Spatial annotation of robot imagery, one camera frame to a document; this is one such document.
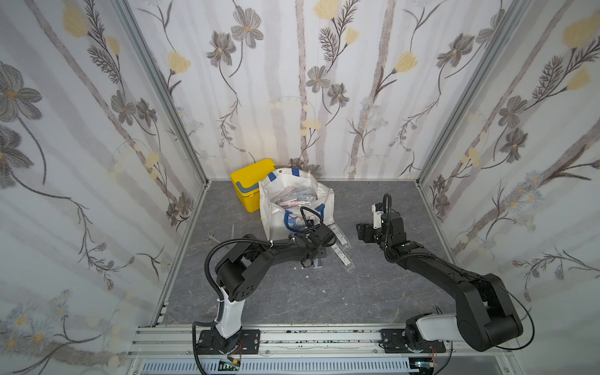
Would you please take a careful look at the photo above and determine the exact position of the white canvas cartoon tote bag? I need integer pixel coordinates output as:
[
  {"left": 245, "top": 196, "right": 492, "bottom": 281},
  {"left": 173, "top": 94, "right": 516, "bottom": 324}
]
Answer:
[{"left": 259, "top": 168, "right": 334, "bottom": 240}]

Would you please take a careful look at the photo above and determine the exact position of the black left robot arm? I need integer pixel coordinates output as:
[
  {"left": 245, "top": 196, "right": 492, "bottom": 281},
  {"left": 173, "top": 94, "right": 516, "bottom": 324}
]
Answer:
[{"left": 192, "top": 206, "right": 337, "bottom": 374}]

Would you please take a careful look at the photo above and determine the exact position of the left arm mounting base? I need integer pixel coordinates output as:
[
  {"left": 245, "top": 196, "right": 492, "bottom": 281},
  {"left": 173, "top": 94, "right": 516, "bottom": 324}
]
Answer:
[{"left": 192, "top": 322, "right": 261, "bottom": 356}]

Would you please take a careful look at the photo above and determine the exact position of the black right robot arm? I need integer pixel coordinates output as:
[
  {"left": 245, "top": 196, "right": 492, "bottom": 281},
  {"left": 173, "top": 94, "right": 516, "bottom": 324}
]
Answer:
[{"left": 356, "top": 193, "right": 523, "bottom": 353}]

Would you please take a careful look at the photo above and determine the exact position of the yellow plastic lidded box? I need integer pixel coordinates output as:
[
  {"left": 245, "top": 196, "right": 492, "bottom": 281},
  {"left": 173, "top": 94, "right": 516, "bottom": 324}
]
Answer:
[{"left": 231, "top": 159, "right": 276, "bottom": 213}]

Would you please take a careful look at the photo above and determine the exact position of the clear long compass case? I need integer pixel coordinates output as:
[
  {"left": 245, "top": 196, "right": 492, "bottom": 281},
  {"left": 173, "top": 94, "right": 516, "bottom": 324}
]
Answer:
[{"left": 270, "top": 186, "right": 318, "bottom": 209}]

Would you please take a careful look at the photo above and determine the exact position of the aluminium front rail frame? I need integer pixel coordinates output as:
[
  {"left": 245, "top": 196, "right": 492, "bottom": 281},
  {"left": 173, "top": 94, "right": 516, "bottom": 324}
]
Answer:
[{"left": 127, "top": 324, "right": 523, "bottom": 374}]

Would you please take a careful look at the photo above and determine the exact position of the right arm mounting base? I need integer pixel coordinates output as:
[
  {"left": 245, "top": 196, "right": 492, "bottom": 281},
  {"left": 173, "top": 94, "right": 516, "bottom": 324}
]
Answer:
[{"left": 379, "top": 328, "right": 447, "bottom": 354}]

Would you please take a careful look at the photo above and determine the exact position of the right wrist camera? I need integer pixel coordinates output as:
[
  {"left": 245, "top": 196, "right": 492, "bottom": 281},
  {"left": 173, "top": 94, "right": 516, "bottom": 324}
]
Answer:
[{"left": 372, "top": 203, "right": 384, "bottom": 230}]

